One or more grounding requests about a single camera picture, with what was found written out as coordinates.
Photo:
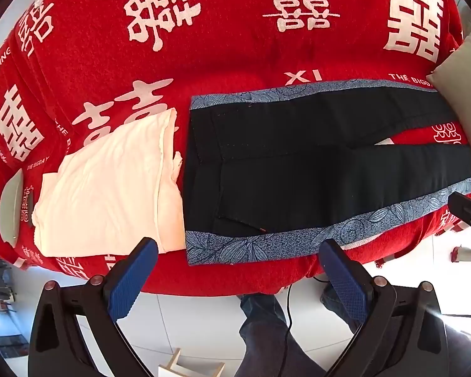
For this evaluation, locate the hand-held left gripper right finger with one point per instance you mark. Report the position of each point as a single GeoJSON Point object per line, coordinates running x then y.
{"type": "Point", "coordinates": [345, 280]}

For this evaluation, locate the black pants with floral trim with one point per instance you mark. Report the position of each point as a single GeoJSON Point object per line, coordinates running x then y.
{"type": "Point", "coordinates": [298, 165]}

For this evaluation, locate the cream folded garment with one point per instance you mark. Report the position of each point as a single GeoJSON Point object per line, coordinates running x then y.
{"type": "Point", "coordinates": [106, 188]}

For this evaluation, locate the light wooden box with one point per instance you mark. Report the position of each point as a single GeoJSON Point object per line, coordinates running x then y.
{"type": "Point", "coordinates": [192, 367]}

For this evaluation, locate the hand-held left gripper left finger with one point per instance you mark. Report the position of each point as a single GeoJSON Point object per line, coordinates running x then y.
{"type": "Point", "coordinates": [135, 279]}

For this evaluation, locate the pale grey pillow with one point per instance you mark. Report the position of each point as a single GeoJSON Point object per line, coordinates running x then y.
{"type": "Point", "coordinates": [465, 74]}

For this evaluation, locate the red printed blanket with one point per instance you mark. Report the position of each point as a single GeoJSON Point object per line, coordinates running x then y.
{"type": "Point", "coordinates": [239, 47]}

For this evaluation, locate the grey cushion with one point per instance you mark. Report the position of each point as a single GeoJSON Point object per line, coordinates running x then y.
{"type": "Point", "coordinates": [11, 208]}

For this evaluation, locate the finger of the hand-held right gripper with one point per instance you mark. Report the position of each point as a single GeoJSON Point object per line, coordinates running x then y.
{"type": "Point", "coordinates": [469, 210]}

